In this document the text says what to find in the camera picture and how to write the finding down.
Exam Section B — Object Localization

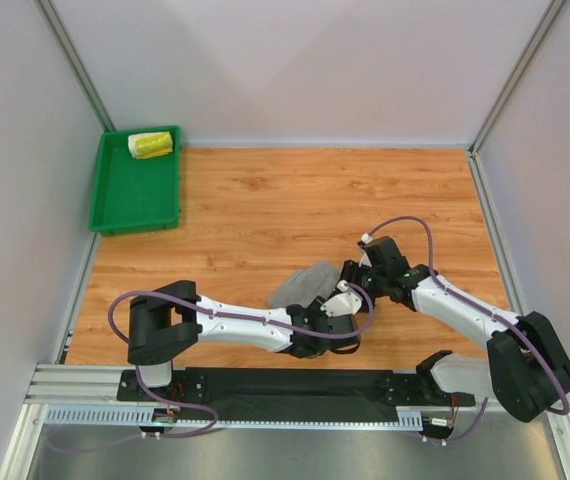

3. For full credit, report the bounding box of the grey towel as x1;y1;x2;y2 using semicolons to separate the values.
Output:
267;260;340;308

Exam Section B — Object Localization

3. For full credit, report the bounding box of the yellow green patterned towel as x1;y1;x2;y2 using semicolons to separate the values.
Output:
127;131;174;159

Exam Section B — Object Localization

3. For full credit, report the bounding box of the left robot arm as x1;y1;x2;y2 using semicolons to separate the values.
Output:
127;281;373;388

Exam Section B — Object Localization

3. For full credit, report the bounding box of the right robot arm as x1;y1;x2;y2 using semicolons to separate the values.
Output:
340;236;570;422

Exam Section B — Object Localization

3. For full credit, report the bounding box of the green plastic tray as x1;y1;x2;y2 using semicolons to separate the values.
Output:
88;125;181;237

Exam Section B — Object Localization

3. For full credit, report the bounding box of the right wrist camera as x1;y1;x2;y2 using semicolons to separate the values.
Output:
358;232;374;268

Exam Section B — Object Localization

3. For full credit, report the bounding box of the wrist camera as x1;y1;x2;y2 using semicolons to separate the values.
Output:
320;290;363;318
358;232;374;268

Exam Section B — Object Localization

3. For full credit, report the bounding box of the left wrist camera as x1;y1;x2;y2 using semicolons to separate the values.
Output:
320;290;363;318

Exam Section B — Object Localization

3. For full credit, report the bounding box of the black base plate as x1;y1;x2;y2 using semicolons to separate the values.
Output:
116;366;477;426

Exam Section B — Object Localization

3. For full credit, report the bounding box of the right aluminium corner post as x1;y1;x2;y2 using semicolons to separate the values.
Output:
468;0;570;154

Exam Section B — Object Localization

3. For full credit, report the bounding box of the aluminium corner post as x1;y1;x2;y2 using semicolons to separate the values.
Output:
468;0;570;154
34;0;115;132

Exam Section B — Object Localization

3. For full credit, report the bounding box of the aluminium frame rail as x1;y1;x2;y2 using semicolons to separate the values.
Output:
24;363;570;431

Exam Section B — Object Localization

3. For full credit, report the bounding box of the left aluminium corner post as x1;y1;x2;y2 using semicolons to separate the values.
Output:
34;0;115;132

